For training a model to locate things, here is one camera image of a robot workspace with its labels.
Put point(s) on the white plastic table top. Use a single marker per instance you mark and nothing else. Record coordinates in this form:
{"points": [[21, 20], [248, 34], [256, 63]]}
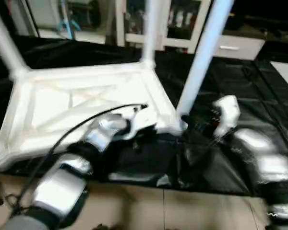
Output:
{"points": [[86, 86]]}

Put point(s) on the black work mat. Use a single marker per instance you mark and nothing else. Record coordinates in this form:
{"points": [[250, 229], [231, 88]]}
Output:
{"points": [[249, 86]]}

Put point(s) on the white drawer unit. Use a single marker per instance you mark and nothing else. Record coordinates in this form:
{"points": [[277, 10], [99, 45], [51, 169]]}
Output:
{"points": [[240, 47]]}

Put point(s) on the white flat panel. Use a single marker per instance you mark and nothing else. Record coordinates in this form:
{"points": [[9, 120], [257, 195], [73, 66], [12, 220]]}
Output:
{"points": [[287, 76]]}

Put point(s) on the white glass door cabinet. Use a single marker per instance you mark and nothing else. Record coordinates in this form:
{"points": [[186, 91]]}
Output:
{"points": [[134, 24]]}

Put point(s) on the storage rack with items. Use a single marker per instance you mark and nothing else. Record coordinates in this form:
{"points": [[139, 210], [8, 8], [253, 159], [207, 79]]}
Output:
{"points": [[79, 14]]}

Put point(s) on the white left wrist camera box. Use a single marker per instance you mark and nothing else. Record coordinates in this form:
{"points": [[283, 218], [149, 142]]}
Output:
{"points": [[143, 122]]}

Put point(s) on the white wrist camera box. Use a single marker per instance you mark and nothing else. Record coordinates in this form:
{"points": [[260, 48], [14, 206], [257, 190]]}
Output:
{"points": [[143, 122], [228, 112]]}

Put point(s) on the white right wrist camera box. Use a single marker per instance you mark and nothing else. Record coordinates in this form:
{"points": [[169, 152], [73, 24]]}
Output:
{"points": [[228, 112]]}

